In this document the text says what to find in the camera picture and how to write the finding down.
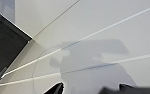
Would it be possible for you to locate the white wardrobe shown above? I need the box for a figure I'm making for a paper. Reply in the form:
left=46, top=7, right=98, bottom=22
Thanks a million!
left=14, top=0, right=82, bottom=40

